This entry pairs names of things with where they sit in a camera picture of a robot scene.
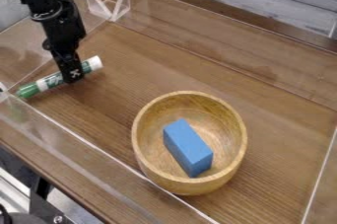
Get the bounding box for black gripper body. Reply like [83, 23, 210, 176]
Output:
[30, 0, 86, 56]

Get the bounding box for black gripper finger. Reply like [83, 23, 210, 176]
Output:
[55, 53, 83, 84]

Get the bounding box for green Expo marker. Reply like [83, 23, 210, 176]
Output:
[15, 55, 102, 99]

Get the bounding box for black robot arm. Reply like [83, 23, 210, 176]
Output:
[19, 0, 86, 83]

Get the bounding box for brown wooden bowl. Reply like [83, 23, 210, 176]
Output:
[130, 91, 247, 195]

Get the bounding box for blue rectangular block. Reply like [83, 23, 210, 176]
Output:
[163, 118, 213, 178]

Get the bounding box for clear acrylic tray walls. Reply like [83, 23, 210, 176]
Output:
[0, 0, 337, 224]

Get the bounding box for black metal table bracket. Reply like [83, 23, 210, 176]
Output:
[29, 178, 74, 224]

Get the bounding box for black cable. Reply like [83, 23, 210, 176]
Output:
[0, 205, 13, 224]

